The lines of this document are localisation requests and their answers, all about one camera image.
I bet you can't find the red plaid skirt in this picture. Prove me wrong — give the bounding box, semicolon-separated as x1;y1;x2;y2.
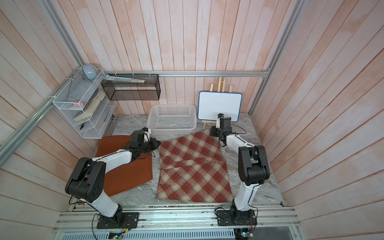
157;130;233;203

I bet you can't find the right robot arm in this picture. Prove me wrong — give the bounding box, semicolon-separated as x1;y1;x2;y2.
210;114;270;216

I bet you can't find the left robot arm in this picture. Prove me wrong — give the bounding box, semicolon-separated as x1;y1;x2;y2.
65;128;161;218

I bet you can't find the rust brown skirt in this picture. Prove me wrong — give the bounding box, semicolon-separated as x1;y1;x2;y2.
96;136;153;196

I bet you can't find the white plastic basket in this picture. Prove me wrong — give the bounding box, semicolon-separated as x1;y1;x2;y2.
147;104;197;135

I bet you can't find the wooden easel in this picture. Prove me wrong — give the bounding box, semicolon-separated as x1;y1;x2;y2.
202;77;233;130

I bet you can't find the worn book on shelf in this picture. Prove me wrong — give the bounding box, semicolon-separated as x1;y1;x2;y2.
74;89;106;122

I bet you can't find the small pink item on shelf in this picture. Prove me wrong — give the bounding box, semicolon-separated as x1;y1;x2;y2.
73;102;84;108

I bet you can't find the light green flat ruler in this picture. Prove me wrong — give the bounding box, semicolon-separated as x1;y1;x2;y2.
104;75;145;83

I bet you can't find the grey computer mouse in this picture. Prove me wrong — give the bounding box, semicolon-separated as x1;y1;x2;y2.
82;64;99;81

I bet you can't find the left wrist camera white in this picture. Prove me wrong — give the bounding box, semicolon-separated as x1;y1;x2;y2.
142;128;151;142

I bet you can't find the black wire mesh basket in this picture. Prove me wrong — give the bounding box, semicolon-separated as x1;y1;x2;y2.
102;74;161;101

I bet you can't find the white wire shelf rack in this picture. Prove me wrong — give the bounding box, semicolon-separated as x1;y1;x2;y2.
53;67;117;139

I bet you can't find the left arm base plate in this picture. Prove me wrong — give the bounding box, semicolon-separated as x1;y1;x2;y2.
97;212;139;230

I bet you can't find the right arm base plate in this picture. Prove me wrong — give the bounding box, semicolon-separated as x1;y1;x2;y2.
214;207;258;227

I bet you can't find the aluminium rail frame front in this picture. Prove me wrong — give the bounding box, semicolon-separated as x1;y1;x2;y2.
53;204;306;240

